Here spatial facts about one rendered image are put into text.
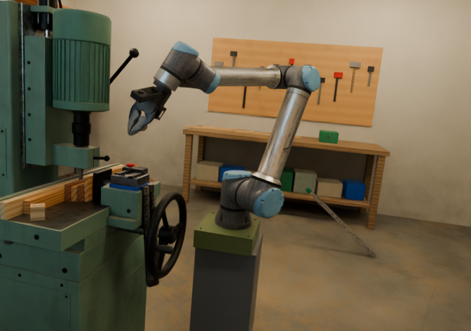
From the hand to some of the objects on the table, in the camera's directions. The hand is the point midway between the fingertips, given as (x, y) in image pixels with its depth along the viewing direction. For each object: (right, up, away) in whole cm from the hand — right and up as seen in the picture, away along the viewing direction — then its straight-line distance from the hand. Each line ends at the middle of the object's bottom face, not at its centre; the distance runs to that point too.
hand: (130, 131), depth 125 cm
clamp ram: (-6, -23, -2) cm, 24 cm away
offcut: (-19, -26, -25) cm, 41 cm away
